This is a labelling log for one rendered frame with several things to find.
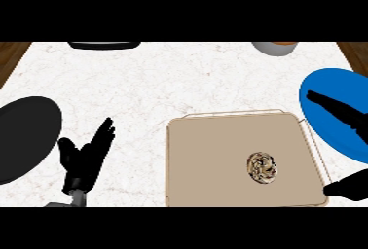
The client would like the black flat appliance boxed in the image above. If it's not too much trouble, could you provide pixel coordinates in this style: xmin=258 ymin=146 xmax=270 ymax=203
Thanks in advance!
xmin=67 ymin=41 xmax=142 ymax=51

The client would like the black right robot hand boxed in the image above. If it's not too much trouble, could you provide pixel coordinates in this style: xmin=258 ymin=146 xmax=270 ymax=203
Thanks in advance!
xmin=306 ymin=89 xmax=368 ymax=202

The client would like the grey pot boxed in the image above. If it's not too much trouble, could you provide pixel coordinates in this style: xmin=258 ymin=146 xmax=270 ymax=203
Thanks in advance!
xmin=250 ymin=41 xmax=299 ymax=57

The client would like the blue plate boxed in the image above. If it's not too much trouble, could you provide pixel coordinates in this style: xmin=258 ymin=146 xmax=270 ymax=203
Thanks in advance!
xmin=298 ymin=67 xmax=368 ymax=164

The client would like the brown swirled cupcake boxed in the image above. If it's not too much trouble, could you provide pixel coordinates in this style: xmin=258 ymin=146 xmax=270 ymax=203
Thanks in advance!
xmin=246 ymin=151 xmax=280 ymax=185

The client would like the beige tray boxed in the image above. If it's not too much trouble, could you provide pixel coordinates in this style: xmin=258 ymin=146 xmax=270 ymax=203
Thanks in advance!
xmin=166 ymin=109 xmax=335 ymax=208

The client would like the black round plate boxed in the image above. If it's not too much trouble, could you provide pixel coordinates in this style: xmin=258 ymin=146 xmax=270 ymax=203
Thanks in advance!
xmin=0 ymin=95 xmax=66 ymax=186

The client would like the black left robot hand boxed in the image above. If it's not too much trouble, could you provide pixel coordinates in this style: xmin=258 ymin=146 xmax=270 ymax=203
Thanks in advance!
xmin=58 ymin=117 xmax=117 ymax=196

